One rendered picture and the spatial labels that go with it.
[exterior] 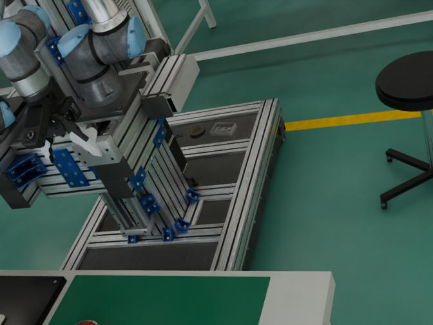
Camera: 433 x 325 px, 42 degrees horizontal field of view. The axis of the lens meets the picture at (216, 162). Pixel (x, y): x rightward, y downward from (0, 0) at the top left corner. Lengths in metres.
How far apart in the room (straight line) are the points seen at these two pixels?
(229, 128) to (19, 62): 1.85
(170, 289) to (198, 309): 0.12
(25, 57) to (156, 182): 1.21
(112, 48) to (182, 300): 0.76
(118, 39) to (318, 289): 0.90
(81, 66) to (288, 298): 0.93
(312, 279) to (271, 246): 1.17
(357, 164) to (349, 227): 0.40
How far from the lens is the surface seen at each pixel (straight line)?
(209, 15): 4.62
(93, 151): 1.35
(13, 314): 1.76
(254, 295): 1.43
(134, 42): 1.72
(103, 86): 1.84
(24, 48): 1.27
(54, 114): 1.33
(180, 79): 1.98
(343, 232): 2.53
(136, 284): 1.61
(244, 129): 2.94
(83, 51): 1.78
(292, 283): 1.42
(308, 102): 3.35
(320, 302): 1.37
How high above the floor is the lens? 1.82
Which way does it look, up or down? 35 degrees down
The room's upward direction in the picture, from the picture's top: 25 degrees counter-clockwise
